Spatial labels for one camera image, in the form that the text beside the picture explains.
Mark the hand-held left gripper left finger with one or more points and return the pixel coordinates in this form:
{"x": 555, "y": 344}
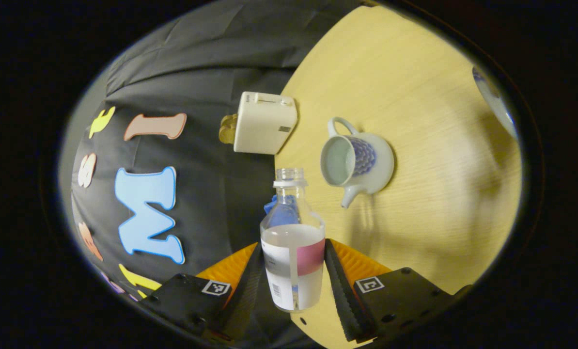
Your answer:
{"x": 242, "y": 300}

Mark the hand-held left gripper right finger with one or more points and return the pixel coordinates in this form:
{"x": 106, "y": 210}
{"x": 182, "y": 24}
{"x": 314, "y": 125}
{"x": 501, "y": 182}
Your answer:
{"x": 344, "y": 295}

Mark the clear plastic water bottle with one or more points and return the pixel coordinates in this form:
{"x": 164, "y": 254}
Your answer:
{"x": 291, "y": 271}

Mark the white blue-patterned teacup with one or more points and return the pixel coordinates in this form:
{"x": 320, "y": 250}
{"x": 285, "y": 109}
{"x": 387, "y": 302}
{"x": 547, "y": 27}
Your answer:
{"x": 373, "y": 165}

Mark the white teacup lid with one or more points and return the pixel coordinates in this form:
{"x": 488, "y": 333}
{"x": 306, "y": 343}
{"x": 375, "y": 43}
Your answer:
{"x": 497, "y": 104}

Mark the blue towel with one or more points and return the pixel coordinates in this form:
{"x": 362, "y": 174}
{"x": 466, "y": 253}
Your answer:
{"x": 269, "y": 206}

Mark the black backdrop cloth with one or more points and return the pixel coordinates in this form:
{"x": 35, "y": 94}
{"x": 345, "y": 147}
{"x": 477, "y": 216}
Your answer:
{"x": 211, "y": 203}

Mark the brown bread slice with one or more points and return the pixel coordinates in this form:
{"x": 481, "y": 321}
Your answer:
{"x": 227, "y": 130}

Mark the white toaster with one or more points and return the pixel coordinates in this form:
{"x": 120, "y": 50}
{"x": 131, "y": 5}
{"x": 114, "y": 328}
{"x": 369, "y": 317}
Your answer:
{"x": 262, "y": 123}

